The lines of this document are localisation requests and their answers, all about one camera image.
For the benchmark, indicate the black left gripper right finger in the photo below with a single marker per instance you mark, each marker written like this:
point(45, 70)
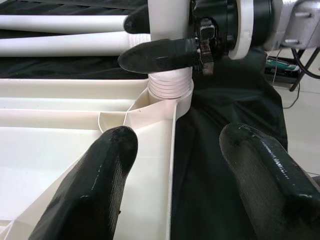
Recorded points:
point(270, 187)

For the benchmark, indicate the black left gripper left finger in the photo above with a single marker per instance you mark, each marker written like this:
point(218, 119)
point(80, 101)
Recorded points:
point(95, 187)

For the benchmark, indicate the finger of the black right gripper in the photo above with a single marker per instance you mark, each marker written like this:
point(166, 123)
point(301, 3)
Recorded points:
point(137, 23)
point(155, 57)

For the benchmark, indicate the white plastic table leg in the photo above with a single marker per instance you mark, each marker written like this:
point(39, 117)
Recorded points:
point(167, 20)
point(62, 46)
point(62, 23)

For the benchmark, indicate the white plastic table top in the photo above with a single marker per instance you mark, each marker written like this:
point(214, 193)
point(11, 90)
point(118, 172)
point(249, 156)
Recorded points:
point(50, 150)

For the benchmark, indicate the green white box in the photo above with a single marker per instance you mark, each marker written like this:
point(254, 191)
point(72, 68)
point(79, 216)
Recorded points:
point(282, 65)

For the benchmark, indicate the black table cloth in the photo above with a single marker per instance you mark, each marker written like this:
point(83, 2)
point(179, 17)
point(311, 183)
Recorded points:
point(212, 112)

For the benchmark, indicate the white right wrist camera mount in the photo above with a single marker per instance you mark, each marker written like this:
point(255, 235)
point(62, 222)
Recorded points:
point(243, 30)

